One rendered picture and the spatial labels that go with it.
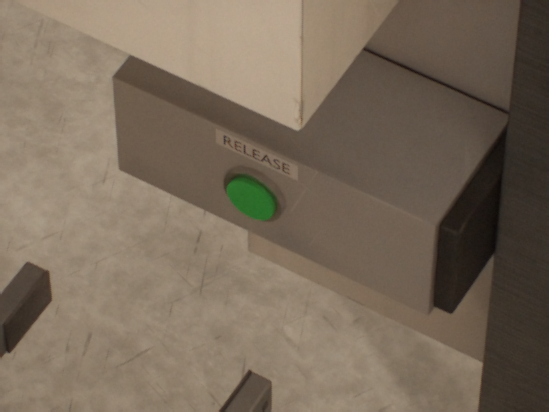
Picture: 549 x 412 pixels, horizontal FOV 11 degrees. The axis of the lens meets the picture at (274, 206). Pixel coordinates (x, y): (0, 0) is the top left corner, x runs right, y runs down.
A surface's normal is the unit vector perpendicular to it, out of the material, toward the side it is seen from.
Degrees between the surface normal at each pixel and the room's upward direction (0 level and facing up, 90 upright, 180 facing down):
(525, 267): 90
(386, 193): 0
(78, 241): 0
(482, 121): 0
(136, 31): 90
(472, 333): 90
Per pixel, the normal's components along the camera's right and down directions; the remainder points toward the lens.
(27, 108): 0.00, -0.61
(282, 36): -0.51, 0.68
